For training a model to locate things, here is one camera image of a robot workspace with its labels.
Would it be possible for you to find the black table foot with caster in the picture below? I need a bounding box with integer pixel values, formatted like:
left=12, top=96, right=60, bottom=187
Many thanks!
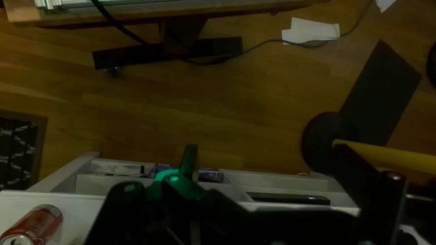
left=91, top=36, right=245, bottom=78

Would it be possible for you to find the black flat device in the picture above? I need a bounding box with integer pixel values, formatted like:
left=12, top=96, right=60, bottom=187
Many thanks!
left=245, top=191, right=332, bottom=207

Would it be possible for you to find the white TV stand cabinet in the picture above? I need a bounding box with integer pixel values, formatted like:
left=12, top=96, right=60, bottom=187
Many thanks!
left=0, top=152, right=362, bottom=245

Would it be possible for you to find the small blue box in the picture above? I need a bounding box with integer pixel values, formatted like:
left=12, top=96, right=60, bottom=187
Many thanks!
left=196, top=168, right=224, bottom=184

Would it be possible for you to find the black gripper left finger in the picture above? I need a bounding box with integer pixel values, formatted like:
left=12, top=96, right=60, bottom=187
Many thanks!
left=84, top=180, right=155, bottom=245

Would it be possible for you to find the black metal bracket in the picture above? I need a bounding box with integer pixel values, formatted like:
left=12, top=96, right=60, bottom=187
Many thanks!
left=359, top=171, right=408, bottom=245

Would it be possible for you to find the red soda can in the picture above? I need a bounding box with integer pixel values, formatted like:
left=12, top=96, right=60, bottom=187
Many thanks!
left=0, top=203, right=64, bottom=245

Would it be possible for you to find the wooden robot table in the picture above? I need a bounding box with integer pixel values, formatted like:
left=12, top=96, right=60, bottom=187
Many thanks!
left=2, top=0, right=321, bottom=28

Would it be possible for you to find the black floor mat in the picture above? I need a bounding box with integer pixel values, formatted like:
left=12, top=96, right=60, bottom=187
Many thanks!
left=338, top=39, right=423, bottom=148

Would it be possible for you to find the yellow stanchion with black base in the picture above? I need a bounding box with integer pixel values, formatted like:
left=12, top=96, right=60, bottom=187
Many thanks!
left=299, top=111, right=436, bottom=180

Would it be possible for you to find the dark patterned rug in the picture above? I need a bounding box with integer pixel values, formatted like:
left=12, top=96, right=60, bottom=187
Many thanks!
left=0, top=109, right=49, bottom=192

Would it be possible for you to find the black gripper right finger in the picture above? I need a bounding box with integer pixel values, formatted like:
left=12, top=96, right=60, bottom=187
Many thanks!
left=159, top=143, right=239, bottom=245

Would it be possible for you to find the white crumpled paper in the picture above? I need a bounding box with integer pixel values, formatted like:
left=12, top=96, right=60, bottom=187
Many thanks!
left=280, top=17, right=342, bottom=48

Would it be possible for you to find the black floor cable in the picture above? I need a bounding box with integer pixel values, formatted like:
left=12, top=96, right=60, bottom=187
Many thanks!
left=88, top=0, right=376, bottom=66

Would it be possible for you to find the small white paper scrap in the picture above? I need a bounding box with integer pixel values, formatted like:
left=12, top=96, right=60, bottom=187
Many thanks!
left=373, top=0, right=397, bottom=14

